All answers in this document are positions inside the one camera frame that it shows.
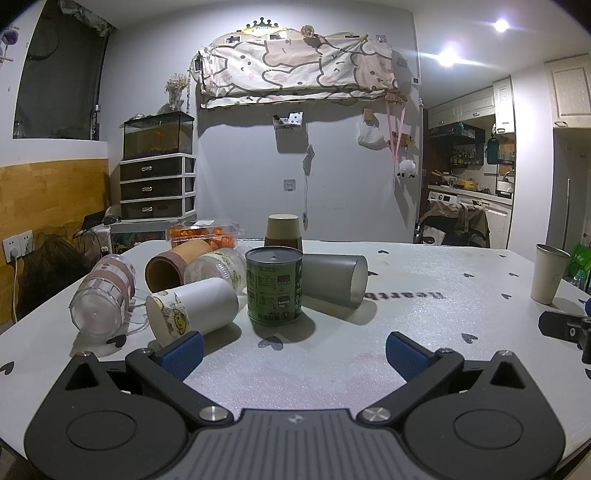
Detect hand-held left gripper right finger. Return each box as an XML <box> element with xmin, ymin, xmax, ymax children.
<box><xmin>357</xmin><ymin>331</ymin><xmax>530</xmax><ymax>424</ymax></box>

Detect dark fluffy cloth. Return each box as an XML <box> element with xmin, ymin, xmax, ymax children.
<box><xmin>19</xmin><ymin>234</ymin><xmax>95</xmax><ymax>317</ymax></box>

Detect white hanging bag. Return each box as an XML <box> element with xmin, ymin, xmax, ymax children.
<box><xmin>357</xmin><ymin>121</ymin><xmax>385</xmax><ymax>147</ymax></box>

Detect white cartoon print cup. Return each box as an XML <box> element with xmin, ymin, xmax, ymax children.
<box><xmin>145</xmin><ymin>277</ymin><xmax>240</xmax><ymax>348</ymax></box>

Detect clear box of orange fruit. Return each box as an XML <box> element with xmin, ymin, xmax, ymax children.
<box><xmin>165</xmin><ymin>220</ymin><xmax>245</xmax><ymax>251</ymax></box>

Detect pink hanging ribbon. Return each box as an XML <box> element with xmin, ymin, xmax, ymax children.
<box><xmin>386</xmin><ymin>97</ymin><xmax>408</xmax><ymax>164</ymax></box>

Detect brown cardboard tube cup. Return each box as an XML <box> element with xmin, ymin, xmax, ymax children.
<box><xmin>145</xmin><ymin>239</ymin><xmax>213</xmax><ymax>294</ymax></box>

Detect white tall cabinet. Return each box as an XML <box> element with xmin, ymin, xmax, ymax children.
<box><xmin>544</xmin><ymin>52</ymin><xmax>591</xmax><ymax>132</ymax></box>

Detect glass fish tank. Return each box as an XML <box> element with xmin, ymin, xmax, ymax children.
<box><xmin>123</xmin><ymin>111</ymin><xmax>195</xmax><ymax>161</ymax></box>

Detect white kitchen wall cabinets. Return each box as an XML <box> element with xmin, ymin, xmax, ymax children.
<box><xmin>427</xmin><ymin>76</ymin><xmax>515</xmax><ymax>132</ymax></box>

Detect beige cup with metal rim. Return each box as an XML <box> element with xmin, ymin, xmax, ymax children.
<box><xmin>529</xmin><ymin>243</ymin><xmax>572</xmax><ymax>306</ymax></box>

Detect clear mug with pink bands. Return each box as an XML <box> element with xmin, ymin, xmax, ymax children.
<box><xmin>69</xmin><ymin>255</ymin><xmax>138</xmax><ymax>343</ymax></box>

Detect clear plastic jar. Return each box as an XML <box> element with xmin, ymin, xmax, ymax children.
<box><xmin>184</xmin><ymin>248</ymin><xmax>249</xmax><ymax>292</ymax></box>

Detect white washing machine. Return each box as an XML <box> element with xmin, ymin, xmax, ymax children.
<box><xmin>427</xmin><ymin>188</ymin><xmax>513</xmax><ymax>217</ymax></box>

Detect dark window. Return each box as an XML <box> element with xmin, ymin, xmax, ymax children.
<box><xmin>13</xmin><ymin>0</ymin><xmax>115</xmax><ymax>140</ymax></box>

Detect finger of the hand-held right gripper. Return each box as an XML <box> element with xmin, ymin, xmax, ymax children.
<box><xmin>539</xmin><ymin>310</ymin><xmax>591</xmax><ymax>352</ymax></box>

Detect white drawer unit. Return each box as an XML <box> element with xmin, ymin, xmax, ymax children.
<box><xmin>119</xmin><ymin>154</ymin><xmax>197</xmax><ymax>221</ymax></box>

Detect dried flower bunch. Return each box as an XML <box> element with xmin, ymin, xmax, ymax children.
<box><xmin>165</xmin><ymin>73</ymin><xmax>191</xmax><ymax>112</ymax></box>

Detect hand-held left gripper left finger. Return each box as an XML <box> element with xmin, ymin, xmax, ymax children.
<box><xmin>63</xmin><ymin>331</ymin><xmax>235</xmax><ymax>432</ymax></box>

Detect chair draped with clothes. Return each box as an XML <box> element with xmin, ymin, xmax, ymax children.
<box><xmin>414</xmin><ymin>200</ymin><xmax>491</xmax><ymax>248</ymax></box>

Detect grey frosted cup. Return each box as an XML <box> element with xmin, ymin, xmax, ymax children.
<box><xmin>301</xmin><ymin>253</ymin><xmax>369</xmax><ymax>309</ymax></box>

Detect small clear wall shelf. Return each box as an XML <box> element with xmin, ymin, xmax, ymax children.
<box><xmin>272</xmin><ymin>111</ymin><xmax>305</xmax><ymax>133</ymax></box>

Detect white power cable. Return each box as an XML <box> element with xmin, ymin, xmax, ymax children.
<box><xmin>11</xmin><ymin>255</ymin><xmax>21</xmax><ymax>324</ymax></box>

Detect cartoon printed wall cloth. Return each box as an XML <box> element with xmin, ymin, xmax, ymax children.
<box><xmin>192</xmin><ymin>28</ymin><xmax>400</xmax><ymax>110</ymax></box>

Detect green plastic bottle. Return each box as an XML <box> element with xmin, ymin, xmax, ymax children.
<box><xmin>567</xmin><ymin>239</ymin><xmax>591</xmax><ymax>289</ymax></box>

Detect green tin can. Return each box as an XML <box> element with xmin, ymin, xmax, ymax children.
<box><xmin>245</xmin><ymin>246</ymin><xmax>304</xmax><ymax>326</ymax></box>

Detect white wall socket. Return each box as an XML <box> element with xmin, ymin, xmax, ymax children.
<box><xmin>2</xmin><ymin>229</ymin><xmax>34</xmax><ymax>264</ymax></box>

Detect brown paper cup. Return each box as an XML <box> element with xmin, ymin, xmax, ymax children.
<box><xmin>263</xmin><ymin>213</ymin><xmax>304</xmax><ymax>254</ymax></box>

